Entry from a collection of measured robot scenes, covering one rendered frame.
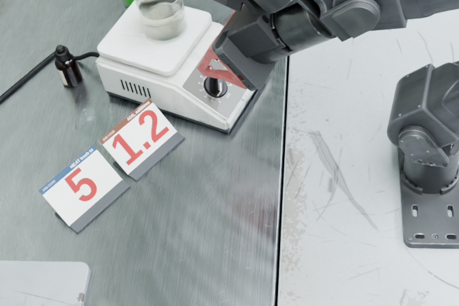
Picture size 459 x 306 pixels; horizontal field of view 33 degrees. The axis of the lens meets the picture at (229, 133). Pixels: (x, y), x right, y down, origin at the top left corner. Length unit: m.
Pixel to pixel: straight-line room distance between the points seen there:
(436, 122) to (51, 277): 0.47
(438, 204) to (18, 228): 0.51
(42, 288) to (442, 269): 0.46
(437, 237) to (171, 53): 0.40
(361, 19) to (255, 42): 0.14
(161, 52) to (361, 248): 0.36
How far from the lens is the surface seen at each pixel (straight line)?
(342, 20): 0.75
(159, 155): 1.03
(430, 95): 0.86
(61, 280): 0.95
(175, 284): 0.93
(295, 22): 0.80
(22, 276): 0.97
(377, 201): 0.97
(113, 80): 1.08
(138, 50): 1.05
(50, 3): 1.30
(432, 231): 0.94
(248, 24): 0.82
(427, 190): 0.96
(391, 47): 1.14
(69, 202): 1.00
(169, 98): 1.04
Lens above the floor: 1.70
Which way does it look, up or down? 50 degrees down
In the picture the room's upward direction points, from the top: 10 degrees counter-clockwise
